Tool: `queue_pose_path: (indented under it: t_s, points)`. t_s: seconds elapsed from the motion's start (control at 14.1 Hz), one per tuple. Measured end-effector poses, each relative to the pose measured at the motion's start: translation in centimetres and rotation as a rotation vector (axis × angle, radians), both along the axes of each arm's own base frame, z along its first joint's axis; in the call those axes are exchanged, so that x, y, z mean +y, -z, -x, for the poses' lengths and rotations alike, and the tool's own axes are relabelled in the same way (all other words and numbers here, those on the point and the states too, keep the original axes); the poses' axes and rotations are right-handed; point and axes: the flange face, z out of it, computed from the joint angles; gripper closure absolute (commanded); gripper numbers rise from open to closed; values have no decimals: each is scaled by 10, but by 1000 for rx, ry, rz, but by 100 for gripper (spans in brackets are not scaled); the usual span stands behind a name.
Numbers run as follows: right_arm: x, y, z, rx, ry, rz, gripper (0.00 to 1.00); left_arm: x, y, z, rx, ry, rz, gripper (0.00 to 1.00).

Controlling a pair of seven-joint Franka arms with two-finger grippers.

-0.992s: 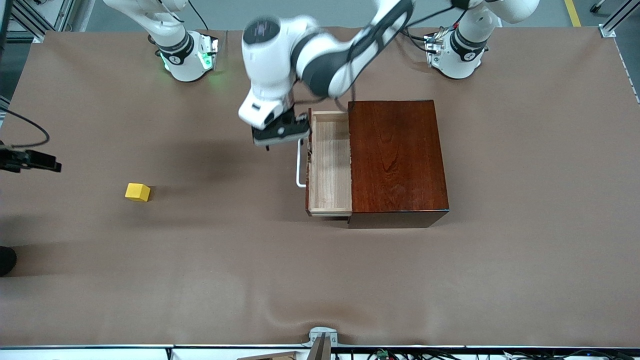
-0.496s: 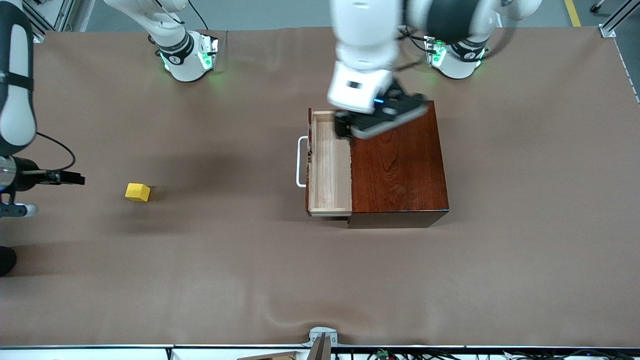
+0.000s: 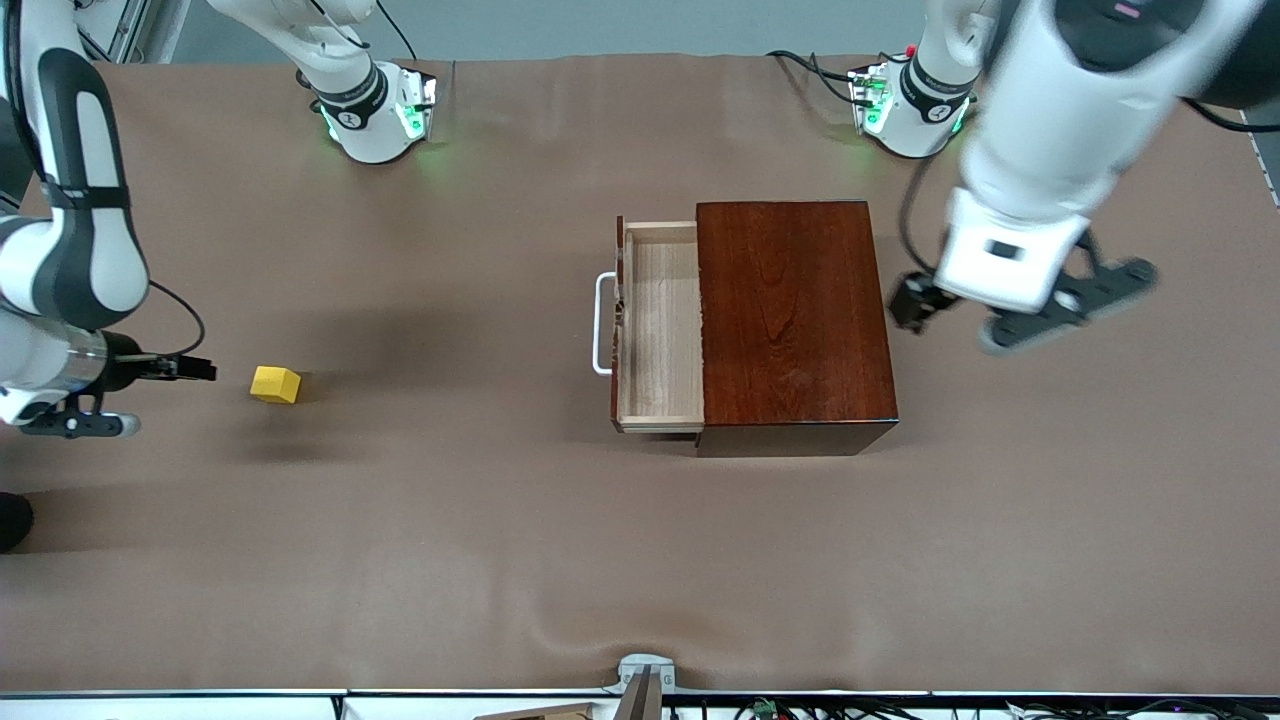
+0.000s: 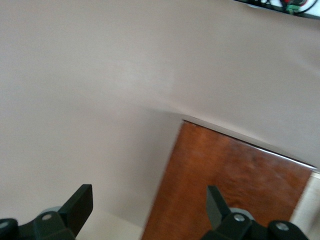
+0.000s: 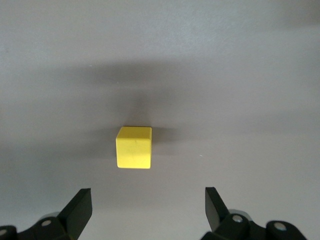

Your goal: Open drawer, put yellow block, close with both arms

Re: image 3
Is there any yellow cube block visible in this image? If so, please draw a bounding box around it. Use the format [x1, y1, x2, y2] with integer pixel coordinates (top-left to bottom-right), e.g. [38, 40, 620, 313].
[250, 365, 302, 405]

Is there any light wood drawer white handle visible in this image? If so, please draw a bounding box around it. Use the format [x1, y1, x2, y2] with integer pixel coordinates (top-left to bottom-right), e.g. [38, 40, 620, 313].
[593, 215, 707, 436]

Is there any dark brown wooden cabinet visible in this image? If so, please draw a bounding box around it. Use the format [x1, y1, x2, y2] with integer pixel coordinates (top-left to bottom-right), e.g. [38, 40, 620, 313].
[694, 200, 900, 459]

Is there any brown table cover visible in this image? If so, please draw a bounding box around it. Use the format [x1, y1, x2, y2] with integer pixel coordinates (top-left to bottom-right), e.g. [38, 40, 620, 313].
[0, 52, 1280, 697]

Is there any brown cardboard piece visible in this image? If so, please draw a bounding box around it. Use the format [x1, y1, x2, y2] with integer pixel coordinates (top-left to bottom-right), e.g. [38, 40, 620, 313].
[473, 702, 598, 720]

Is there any black camera cable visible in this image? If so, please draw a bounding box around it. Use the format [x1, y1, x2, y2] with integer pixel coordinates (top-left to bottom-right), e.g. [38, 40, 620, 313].
[896, 158, 941, 285]
[148, 280, 207, 361]

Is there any black base cable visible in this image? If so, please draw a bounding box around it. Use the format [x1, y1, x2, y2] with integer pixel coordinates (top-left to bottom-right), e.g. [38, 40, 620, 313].
[800, 55, 865, 107]
[766, 48, 859, 83]

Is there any aluminium frame profile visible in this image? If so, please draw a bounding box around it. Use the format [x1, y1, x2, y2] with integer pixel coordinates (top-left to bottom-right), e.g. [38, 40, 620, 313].
[75, 0, 151, 63]

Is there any white table edge rail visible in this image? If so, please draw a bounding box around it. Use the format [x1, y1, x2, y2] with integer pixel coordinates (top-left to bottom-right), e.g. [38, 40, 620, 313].
[0, 688, 1280, 720]

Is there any grey metal clamp mount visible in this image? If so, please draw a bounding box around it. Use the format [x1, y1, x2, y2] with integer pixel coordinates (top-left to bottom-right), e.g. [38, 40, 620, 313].
[604, 653, 678, 720]

